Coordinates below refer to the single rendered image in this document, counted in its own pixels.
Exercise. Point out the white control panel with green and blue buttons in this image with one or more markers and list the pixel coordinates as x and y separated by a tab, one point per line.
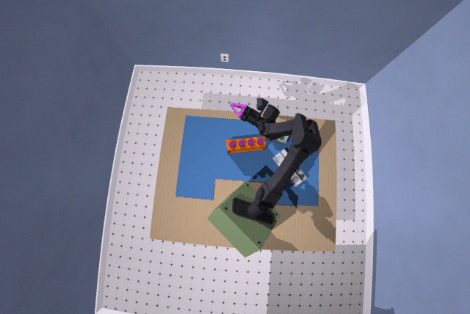
281	140

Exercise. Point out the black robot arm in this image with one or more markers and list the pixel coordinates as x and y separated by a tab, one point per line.
271	191

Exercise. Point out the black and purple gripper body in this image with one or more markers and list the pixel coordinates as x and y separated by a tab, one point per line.
246	117

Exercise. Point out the blue flat mat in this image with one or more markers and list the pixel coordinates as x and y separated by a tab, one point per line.
204	157

